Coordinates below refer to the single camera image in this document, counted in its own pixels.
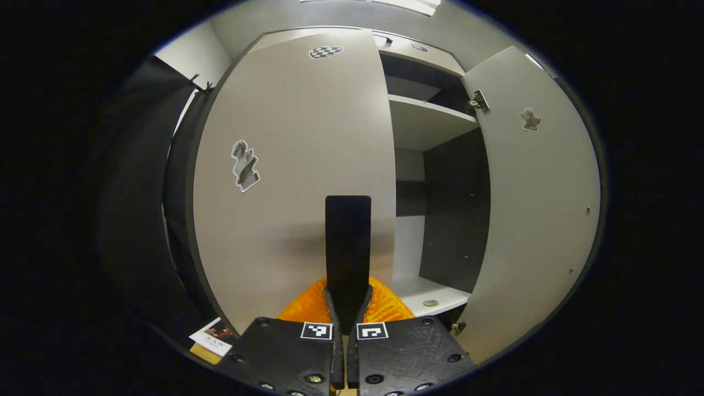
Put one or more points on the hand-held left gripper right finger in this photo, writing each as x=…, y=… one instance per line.
x=353, y=357

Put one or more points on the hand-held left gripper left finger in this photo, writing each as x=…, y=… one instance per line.
x=336, y=357

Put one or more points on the beige shoe cabinet door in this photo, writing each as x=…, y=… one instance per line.
x=539, y=220
x=286, y=192

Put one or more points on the beige double-door shoe cabinet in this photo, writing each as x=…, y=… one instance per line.
x=429, y=121

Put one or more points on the metal door hinge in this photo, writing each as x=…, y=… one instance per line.
x=478, y=102
x=458, y=327

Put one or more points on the white printed card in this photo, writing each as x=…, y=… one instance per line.
x=213, y=335

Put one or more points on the black backdrop cloth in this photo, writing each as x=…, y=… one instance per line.
x=137, y=192

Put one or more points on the long ceiling light panel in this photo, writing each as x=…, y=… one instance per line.
x=407, y=5

